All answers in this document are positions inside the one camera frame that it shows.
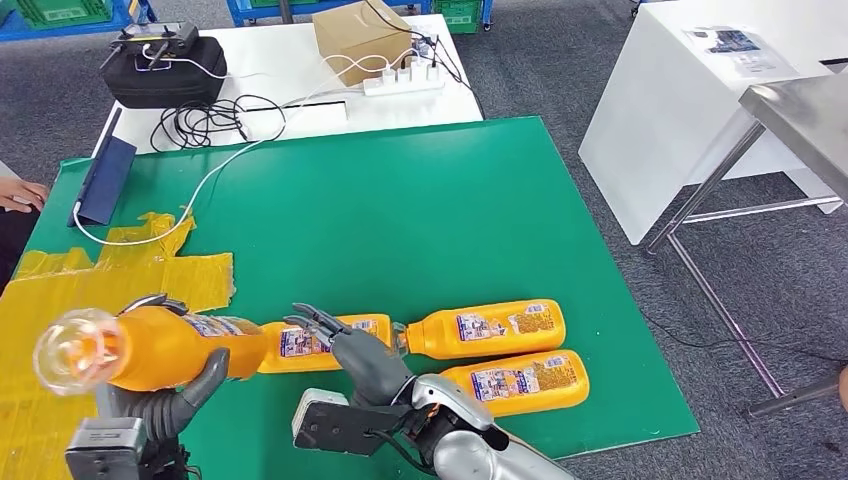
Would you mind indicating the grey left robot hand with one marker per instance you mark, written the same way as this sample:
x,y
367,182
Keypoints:
x,y
152,407

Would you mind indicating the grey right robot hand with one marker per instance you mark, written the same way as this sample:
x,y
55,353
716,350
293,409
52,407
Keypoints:
x,y
371,364

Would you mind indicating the orange detergent bottle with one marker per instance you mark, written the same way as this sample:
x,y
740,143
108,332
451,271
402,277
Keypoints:
x,y
272,363
530,401
166,351
437,334

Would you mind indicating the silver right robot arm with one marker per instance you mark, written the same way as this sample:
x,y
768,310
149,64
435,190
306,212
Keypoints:
x,y
477,457

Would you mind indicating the green table mat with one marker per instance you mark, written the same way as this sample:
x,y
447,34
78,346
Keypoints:
x,y
397,225

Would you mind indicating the person's hand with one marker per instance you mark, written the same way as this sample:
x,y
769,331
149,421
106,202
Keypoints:
x,y
23,195

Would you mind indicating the white power strip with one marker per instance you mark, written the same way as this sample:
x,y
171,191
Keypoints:
x,y
397,86

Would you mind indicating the white table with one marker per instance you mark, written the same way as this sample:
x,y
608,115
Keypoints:
x,y
285,60

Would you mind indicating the black carry bag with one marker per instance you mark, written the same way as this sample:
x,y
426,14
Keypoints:
x,y
162,89

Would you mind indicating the brown cardboard box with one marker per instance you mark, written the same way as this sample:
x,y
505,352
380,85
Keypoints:
x,y
358,40

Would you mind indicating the green plastic crate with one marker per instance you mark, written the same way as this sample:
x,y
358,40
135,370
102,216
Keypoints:
x,y
458,16
63,12

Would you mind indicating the black remote controller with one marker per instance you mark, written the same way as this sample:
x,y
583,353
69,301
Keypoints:
x,y
156,36

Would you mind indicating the blue metal rack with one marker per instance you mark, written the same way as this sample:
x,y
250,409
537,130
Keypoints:
x,y
20,32
265,8

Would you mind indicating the white desk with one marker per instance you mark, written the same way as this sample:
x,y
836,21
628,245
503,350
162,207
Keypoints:
x,y
662,99

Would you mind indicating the person's leg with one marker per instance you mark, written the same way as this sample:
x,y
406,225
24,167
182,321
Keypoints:
x,y
844,387

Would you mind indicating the printed paper sheet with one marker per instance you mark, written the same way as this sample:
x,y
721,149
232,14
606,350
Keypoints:
x,y
732,48

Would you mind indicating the stainless steel table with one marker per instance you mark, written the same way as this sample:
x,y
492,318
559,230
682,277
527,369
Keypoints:
x,y
808,112

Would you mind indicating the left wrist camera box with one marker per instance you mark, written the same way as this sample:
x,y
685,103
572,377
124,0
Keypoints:
x,y
106,450

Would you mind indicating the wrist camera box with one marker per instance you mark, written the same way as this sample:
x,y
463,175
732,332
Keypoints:
x,y
338,424
106,450

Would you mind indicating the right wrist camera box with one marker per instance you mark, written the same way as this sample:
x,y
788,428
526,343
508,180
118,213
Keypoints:
x,y
338,424

